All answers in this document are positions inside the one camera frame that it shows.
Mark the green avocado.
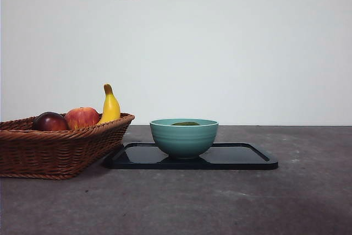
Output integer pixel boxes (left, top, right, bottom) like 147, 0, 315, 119
170, 121, 199, 127

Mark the teal ceramic bowl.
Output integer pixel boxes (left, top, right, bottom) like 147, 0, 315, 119
150, 118, 219, 160

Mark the yellow banana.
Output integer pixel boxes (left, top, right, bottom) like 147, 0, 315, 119
96, 83, 122, 125

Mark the black rectangular tray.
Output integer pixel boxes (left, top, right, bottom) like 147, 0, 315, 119
104, 142, 279, 170

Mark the red yellow apple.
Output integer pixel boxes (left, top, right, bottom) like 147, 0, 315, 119
64, 106, 100, 130

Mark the dark red plum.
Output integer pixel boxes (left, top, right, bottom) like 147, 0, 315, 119
32, 111, 69, 132

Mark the brown woven wicker basket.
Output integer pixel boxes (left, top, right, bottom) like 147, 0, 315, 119
0, 112, 136, 180

